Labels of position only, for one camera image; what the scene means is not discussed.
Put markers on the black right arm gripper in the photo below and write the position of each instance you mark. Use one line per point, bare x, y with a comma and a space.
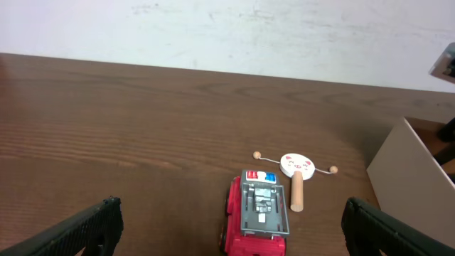
446, 134

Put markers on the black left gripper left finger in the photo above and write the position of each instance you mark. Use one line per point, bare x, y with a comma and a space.
94, 231

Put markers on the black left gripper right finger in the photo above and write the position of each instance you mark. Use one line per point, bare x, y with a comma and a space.
369, 231

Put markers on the red toy fire truck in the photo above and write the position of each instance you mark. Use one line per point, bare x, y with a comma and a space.
256, 216

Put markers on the white cardboard box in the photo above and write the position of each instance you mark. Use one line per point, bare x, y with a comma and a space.
408, 182

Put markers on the wooden pig rattle drum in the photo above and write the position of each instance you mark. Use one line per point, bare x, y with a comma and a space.
298, 168

